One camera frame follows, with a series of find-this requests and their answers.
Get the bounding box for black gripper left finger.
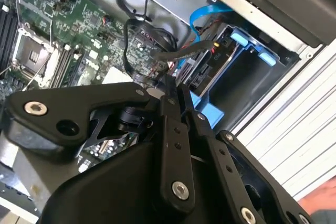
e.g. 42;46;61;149
2;76;197;214

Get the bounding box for person's hand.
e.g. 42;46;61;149
298;178;336;217

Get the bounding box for blue disk wire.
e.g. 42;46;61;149
167;3;235;78

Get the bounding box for hard disk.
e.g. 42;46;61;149
174;31;250;97

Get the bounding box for black disk power wire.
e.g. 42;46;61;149
152;39;229;69

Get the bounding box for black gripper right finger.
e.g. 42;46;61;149
177;84;313;224

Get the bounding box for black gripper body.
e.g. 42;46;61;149
39;140;237;224

